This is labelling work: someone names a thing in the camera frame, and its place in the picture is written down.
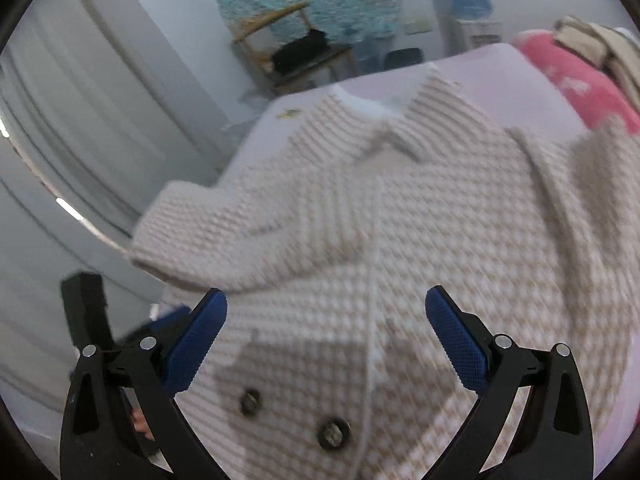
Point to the white water dispenser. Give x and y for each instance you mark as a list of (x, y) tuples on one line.
[(459, 35)]

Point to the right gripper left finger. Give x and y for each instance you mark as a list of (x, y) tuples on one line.
[(98, 440)]

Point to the white curtain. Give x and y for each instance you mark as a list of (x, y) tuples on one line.
[(103, 102)]

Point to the beige clothes pile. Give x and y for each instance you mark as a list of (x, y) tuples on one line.
[(605, 48)]

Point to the person's left hand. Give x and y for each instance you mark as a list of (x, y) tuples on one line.
[(140, 425)]

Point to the wooden chair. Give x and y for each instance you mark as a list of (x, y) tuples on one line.
[(258, 48)]

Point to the pink floral blanket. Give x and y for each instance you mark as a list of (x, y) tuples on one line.
[(591, 92)]

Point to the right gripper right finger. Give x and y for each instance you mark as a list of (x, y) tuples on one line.
[(554, 436)]

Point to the black garment on chair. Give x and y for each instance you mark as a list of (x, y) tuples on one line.
[(299, 52)]

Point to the beige white houndstooth coat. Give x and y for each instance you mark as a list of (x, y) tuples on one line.
[(327, 367)]

